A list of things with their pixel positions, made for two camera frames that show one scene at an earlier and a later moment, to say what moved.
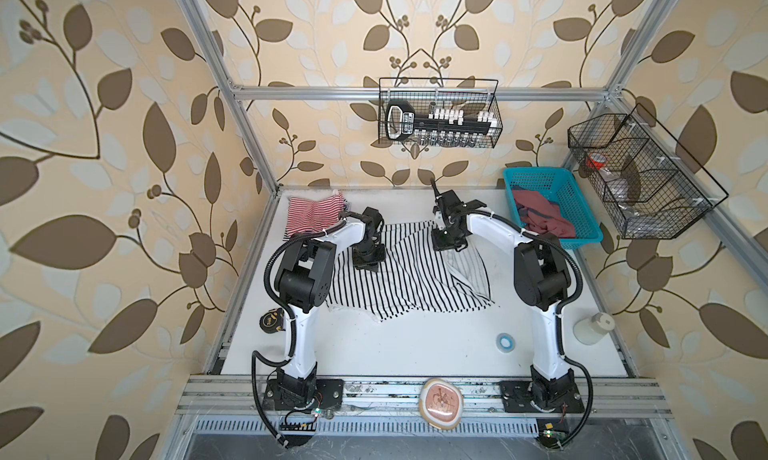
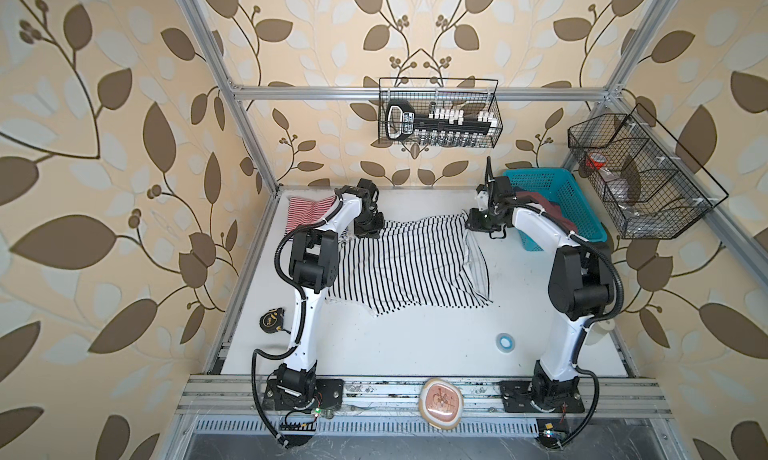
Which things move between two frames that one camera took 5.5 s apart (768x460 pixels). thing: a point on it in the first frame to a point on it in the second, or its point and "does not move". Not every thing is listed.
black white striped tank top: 412,280 does not move
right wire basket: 646,179 does not move
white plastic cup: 594,329 does not move
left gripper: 360,262 to 377,230
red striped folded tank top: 311,214 does not move
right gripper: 438,243 to 475,223
